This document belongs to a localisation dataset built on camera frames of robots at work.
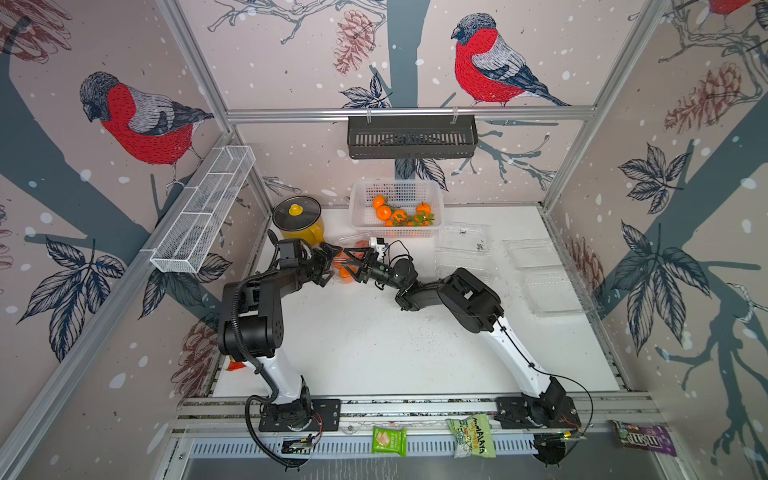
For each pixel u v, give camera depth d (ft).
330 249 2.92
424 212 3.65
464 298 2.14
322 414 2.40
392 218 3.70
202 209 2.59
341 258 2.96
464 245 3.66
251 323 1.63
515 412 2.41
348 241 3.31
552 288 3.21
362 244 3.28
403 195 3.99
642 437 2.26
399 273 2.60
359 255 2.84
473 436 2.29
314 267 2.81
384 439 2.29
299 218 3.60
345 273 3.11
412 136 3.40
